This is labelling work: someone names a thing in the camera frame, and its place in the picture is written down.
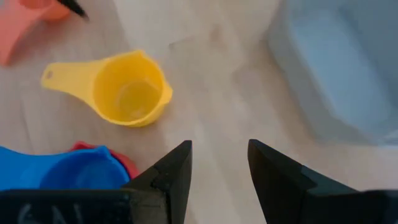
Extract yellow measuring cup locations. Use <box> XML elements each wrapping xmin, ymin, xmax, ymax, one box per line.
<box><xmin>40</xmin><ymin>49</ymin><xmax>174</xmax><ymax>128</ymax></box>

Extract grey plastic basket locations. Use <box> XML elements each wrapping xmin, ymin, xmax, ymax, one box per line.
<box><xmin>267</xmin><ymin>0</ymin><xmax>398</xmax><ymax>147</ymax></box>

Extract orange measuring cup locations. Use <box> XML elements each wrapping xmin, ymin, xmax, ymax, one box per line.
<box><xmin>0</xmin><ymin>0</ymin><xmax>71</xmax><ymax>67</ymax></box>

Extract blue measuring cup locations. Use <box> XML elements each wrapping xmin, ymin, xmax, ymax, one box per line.
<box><xmin>0</xmin><ymin>145</ymin><xmax>131</xmax><ymax>191</ymax></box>

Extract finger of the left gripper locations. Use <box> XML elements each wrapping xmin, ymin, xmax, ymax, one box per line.
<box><xmin>57</xmin><ymin>0</ymin><xmax>90</xmax><ymax>22</ymax></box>

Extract red measuring cup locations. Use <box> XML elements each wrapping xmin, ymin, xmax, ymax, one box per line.
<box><xmin>68</xmin><ymin>140</ymin><xmax>140</xmax><ymax>180</ymax></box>

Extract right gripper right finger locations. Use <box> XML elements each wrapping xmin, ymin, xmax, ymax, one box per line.
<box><xmin>248</xmin><ymin>139</ymin><xmax>398</xmax><ymax>224</ymax></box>

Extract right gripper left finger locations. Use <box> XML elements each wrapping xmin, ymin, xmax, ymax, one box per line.
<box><xmin>121</xmin><ymin>139</ymin><xmax>193</xmax><ymax>224</ymax></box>

